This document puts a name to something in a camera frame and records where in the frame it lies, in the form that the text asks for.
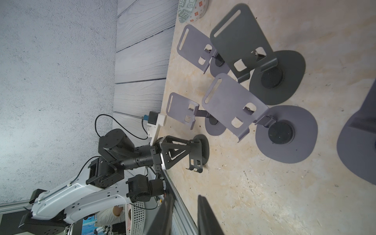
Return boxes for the purple stand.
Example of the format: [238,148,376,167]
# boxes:
[202,73,318,164]
[337,83,376,184]
[166,93,226,136]
[177,24,230,77]

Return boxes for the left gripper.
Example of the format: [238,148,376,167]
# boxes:
[150,136,200,171]

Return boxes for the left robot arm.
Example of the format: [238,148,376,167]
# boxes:
[19,129,210,235]

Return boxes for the green patterned bowl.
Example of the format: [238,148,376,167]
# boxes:
[178,0,209,23]

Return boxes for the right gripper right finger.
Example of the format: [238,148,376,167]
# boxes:
[197,195,224,235]

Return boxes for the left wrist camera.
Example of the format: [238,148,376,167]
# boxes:
[142,111,166,146]

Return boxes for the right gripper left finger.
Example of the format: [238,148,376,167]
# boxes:
[146,194,175,235]

